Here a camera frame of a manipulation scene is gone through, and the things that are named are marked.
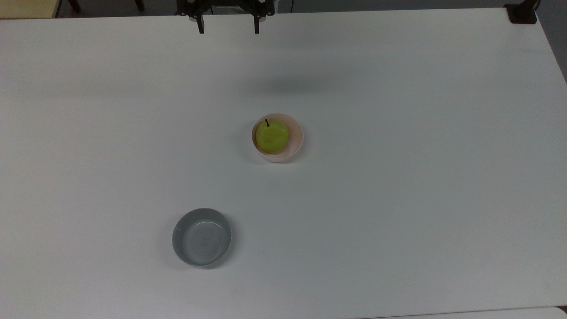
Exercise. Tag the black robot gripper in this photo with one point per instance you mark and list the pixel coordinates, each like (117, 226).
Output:
(259, 6)

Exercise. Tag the green pear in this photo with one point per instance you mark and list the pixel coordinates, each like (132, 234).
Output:
(271, 137)

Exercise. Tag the pink bowl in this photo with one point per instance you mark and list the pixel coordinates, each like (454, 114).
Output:
(296, 144)

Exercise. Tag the grey bowl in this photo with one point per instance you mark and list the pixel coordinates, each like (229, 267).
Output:
(201, 239)

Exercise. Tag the dark furniture leg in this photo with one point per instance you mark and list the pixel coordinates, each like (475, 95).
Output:
(139, 4)
(74, 4)

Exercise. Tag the yellow wooden board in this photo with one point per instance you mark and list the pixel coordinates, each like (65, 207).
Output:
(26, 8)

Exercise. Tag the black clamp base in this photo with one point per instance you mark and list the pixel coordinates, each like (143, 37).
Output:
(522, 13)

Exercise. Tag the white adjoining table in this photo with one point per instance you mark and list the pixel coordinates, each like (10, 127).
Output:
(487, 313)

